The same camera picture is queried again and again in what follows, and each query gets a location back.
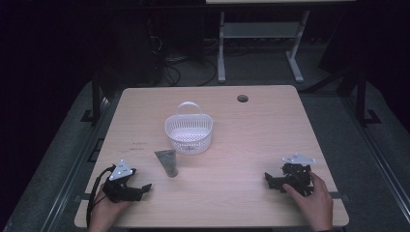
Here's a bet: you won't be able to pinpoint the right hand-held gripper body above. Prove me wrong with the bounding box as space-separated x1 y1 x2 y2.
279 153 317 197

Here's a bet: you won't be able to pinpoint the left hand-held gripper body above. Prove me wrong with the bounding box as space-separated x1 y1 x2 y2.
102 159 137 204

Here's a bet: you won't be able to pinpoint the person's right hand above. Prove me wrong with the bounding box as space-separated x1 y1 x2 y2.
282 171 335 232

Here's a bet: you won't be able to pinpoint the person's left hand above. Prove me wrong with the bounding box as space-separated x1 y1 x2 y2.
88 186 132 232

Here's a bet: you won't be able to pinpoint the grey squeeze tube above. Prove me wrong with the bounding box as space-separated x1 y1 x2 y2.
154 149 179 179

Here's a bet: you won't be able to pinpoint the white plastic basket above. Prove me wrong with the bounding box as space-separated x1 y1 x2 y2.
164 101 214 156

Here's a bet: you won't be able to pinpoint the black metal stand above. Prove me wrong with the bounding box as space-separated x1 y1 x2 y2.
79 72 103 125
355 69 382 128

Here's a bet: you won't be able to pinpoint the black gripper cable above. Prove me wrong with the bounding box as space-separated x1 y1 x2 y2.
85 164 116 228

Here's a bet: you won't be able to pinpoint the black floor cables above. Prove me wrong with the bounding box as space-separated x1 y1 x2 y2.
160 38 219 88

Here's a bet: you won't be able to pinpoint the white metal table frame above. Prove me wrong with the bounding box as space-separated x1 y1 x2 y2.
217 10 310 84

